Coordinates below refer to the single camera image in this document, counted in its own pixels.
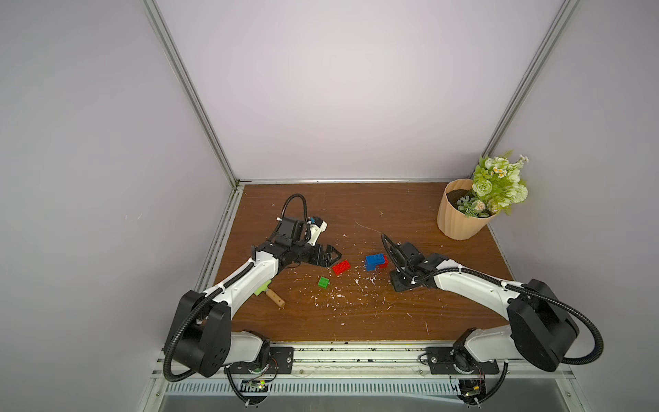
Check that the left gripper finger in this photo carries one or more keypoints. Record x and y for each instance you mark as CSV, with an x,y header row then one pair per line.
x,y
321,260
327,252

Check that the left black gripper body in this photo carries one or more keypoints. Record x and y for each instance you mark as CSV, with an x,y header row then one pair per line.
x,y
301,252

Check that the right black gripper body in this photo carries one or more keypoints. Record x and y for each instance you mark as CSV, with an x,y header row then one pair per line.
x,y
405,264

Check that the red long lego brick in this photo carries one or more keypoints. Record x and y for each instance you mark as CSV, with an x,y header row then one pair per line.
x,y
341,267

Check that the blue long lego brick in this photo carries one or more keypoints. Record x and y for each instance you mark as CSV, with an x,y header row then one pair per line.
x,y
372,261

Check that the red small lego brick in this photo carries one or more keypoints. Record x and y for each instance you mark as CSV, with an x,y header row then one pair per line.
x,y
384,264

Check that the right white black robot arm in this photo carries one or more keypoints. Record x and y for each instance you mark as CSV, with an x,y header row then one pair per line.
x,y
536,330

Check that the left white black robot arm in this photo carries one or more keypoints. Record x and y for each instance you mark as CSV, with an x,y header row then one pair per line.
x,y
201,340

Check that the green small lego brick left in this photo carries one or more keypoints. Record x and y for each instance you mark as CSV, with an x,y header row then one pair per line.
x,y
323,282

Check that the beige ribbed flower pot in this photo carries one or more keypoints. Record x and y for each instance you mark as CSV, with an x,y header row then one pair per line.
x,y
453,223

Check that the green white artificial flowers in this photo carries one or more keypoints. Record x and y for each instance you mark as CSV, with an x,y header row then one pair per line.
x,y
497,185

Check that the right circuit board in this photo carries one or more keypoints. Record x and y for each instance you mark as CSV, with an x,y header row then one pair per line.
x,y
469,390

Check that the circuit board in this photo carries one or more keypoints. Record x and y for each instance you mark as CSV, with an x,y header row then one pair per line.
x,y
252,386
469,390

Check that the left circuit board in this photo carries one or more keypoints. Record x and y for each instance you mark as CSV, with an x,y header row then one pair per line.
x,y
252,386

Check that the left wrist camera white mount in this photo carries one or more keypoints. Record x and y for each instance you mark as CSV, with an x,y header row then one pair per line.
x,y
315,226

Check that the green toy rake wooden handle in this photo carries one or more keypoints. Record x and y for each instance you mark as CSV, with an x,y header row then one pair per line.
x,y
264,289

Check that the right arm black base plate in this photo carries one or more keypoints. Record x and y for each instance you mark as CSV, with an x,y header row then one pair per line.
x,y
446,360

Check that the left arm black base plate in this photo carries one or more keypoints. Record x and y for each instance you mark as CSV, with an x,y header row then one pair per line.
x,y
273,360

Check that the aluminium front rail frame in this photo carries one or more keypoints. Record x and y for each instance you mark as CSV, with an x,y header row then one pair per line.
x,y
376,369

